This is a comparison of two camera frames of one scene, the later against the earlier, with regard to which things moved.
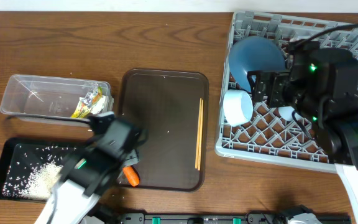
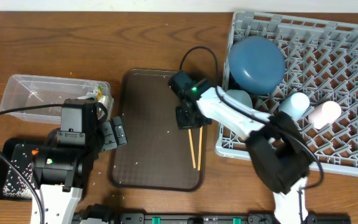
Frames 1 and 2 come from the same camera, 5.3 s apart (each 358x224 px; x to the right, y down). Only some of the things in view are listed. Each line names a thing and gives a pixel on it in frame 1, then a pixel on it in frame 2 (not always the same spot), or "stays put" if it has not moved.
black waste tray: x=27 y=168 stays put
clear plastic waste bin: x=40 y=96 stays put
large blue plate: x=255 y=53 stays put
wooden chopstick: x=198 y=134 to x=192 y=148
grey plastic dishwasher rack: x=265 y=137 stays put
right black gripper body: x=280 y=93 to x=185 y=119
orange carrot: x=132 y=175 to x=35 y=151
